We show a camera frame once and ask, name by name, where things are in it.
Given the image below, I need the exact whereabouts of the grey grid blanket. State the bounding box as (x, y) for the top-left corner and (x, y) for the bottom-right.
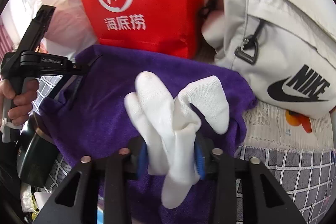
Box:
(26, 74), (336, 224)

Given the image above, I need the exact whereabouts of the white sling bag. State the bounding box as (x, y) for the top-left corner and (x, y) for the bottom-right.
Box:
(201, 0), (336, 119)

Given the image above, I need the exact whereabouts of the white sock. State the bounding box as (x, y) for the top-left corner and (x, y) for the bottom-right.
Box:
(124, 71), (176, 176)
(161, 75), (230, 209)

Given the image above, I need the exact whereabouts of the black pouch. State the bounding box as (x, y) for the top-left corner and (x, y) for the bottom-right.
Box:
(16, 112), (64, 188)

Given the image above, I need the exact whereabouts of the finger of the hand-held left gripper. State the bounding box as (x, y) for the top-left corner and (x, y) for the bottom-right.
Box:
(69, 74), (84, 110)
(49, 74), (69, 99)

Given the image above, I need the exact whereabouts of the red paper bag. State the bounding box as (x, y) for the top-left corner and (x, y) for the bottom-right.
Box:
(70, 0), (206, 59)

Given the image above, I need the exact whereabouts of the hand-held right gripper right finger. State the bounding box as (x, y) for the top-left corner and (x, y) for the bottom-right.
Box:
(195, 134), (307, 224)

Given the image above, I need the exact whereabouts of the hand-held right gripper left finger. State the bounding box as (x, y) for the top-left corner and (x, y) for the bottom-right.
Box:
(34, 138), (148, 224)

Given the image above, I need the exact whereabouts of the person's left hand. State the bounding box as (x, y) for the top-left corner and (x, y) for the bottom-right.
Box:
(0, 80), (40, 130)

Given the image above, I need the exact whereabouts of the pink striped cloth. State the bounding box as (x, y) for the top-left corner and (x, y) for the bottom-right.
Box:
(0, 15), (17, 58)

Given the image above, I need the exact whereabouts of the purple towel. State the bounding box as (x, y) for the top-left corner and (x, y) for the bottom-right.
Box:
(39, 45), (258, 224)

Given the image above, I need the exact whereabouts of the white plastic bag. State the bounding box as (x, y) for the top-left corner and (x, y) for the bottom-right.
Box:
(10, 0), (101, 57)

